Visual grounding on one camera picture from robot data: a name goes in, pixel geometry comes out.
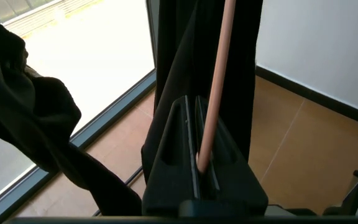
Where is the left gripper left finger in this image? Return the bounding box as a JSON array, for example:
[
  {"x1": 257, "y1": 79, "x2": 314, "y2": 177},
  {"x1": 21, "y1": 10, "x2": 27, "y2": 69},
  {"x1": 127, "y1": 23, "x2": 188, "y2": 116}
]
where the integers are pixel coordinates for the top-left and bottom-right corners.
[{"x1": 140, "y1": 95, "x2": 201, "y2": 218}]

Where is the window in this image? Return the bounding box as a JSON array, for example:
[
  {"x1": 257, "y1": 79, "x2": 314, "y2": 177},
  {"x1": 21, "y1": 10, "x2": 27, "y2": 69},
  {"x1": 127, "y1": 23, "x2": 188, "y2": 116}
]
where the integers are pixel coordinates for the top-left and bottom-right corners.
[{"x1": 0, "y1": 0, "x2": 160, "y2": 224}]

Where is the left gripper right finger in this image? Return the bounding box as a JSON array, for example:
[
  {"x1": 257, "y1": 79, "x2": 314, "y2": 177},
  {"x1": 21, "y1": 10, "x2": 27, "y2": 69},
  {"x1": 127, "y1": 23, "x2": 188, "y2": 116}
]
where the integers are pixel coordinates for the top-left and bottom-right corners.
[{"x1": 196, "y1": 95, "x2": 269, "y2": 218}]

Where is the black garment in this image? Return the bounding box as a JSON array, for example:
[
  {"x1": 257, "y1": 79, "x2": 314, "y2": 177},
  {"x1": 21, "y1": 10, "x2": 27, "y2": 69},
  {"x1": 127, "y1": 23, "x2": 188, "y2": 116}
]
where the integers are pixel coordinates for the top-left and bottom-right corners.
[
  {"x1": 140, "y1": 0, "x2": 264, "y2": 184},
  {"x1": 0, "y1": 12, "x2": 142, "y2": 217}
]

